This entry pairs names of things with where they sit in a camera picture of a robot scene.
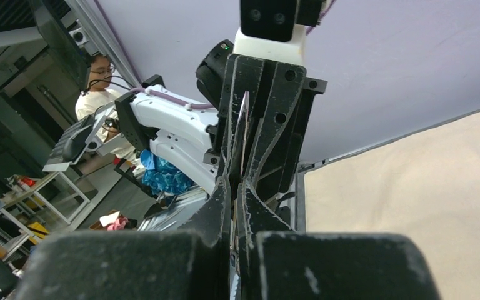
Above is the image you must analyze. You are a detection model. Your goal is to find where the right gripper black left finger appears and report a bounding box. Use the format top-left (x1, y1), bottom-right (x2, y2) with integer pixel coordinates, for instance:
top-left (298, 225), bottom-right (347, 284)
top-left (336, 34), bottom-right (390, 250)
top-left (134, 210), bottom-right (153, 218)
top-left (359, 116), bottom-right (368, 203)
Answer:
top-left (16, 176), bottom-right (231, 299)

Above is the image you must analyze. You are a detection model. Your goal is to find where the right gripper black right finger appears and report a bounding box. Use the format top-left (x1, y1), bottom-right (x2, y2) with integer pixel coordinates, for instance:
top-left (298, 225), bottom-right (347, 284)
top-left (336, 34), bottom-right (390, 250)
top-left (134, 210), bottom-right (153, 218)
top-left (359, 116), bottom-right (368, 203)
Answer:
top-left (236, 181), bottom-right (440, 299)

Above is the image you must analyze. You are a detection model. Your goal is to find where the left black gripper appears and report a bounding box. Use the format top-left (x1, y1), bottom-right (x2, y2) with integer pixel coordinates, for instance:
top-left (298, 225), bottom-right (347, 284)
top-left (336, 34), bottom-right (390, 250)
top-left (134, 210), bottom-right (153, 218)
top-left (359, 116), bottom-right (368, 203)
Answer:
top-left (217, 54), bottom-right (327, 195)

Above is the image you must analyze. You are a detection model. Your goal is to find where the beige cloth wrap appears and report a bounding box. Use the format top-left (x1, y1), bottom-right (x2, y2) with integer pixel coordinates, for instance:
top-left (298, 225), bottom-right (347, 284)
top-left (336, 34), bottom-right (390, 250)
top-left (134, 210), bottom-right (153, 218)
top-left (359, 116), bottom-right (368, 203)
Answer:
top-left (304, 112), bottom-right (480, 299)

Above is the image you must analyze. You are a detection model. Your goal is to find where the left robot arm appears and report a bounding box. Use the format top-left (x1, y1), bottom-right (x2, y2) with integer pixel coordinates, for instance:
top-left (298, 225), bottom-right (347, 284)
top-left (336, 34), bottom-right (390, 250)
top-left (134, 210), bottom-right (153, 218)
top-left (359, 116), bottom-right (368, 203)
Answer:
top-left (115, 40), bottom-right (327, 199)

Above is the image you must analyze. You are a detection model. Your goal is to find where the blue crumpled cloth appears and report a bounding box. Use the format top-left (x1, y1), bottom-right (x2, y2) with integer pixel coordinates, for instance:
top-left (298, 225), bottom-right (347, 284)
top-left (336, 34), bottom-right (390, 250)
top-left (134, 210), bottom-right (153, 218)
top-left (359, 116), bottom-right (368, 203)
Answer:
top-left (139, 150), bottom-right (194, 195)

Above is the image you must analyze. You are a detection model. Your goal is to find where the person in white shirt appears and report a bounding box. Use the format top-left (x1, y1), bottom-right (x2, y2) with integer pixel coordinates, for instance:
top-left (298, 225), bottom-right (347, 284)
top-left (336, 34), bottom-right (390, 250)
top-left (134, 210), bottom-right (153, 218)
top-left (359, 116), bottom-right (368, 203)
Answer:
top-left (75, 54), bottom-right (142, 168)

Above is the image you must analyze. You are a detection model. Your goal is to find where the white side table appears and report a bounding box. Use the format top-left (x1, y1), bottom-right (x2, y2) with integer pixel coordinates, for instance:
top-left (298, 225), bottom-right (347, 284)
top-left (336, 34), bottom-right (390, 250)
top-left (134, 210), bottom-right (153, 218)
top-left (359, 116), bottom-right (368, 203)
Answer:
top-left (2, 171), bottom-right (91, 226)

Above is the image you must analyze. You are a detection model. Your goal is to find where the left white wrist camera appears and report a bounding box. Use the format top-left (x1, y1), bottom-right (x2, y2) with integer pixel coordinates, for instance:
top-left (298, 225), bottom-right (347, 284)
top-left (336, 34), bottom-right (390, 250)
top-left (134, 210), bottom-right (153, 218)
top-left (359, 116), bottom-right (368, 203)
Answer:
top-left (233, 0), bottom-right (334, 66)

